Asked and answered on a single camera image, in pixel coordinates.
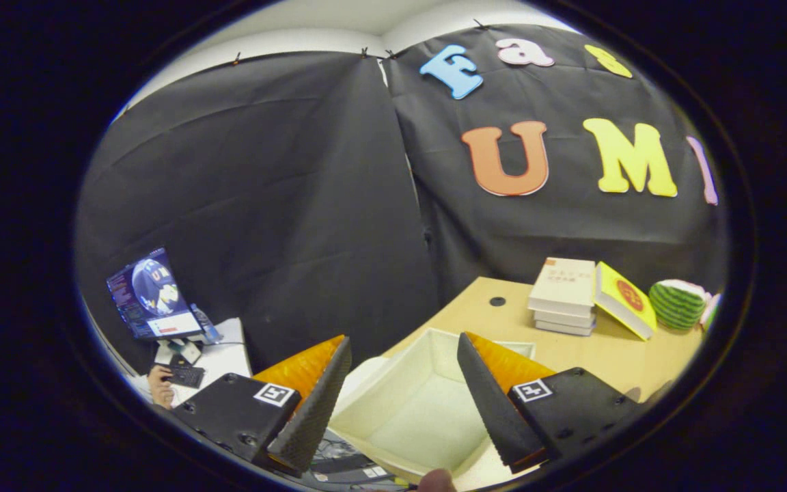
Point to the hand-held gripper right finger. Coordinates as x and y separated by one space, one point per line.
492 410

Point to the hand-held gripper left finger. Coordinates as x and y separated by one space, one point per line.
315 410

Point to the pale green fabric storage box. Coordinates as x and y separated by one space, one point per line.
421 410

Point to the white side desk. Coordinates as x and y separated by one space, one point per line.
226 362

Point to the black keyboard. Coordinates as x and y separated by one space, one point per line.
185 376

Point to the clear water bottle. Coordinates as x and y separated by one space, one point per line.
206 324

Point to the white book orange corner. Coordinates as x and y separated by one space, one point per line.
564 283

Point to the yellow book red oval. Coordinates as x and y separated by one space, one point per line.
626 297

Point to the laptop with lit screen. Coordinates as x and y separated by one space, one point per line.
151 294

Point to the watermelon slice plush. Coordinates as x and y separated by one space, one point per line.
677 306

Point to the pink and green plush toy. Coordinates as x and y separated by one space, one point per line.
711 311

